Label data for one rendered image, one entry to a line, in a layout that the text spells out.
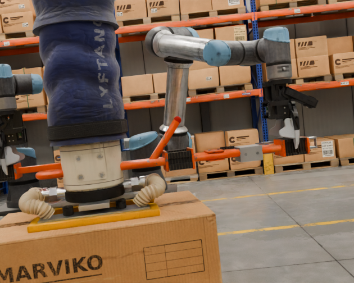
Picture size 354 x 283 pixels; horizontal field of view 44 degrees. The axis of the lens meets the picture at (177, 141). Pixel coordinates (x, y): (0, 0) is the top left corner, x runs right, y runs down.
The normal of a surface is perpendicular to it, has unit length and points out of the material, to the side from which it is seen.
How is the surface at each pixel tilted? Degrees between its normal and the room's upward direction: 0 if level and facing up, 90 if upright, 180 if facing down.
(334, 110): 90
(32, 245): 89
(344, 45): 90
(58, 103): 87
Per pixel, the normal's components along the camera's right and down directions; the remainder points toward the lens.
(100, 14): 0.62, -0.40
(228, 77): -0.01, 0.11
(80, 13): 0.25, -0.30
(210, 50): -0.80, 0.13
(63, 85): -0.31, -0.19
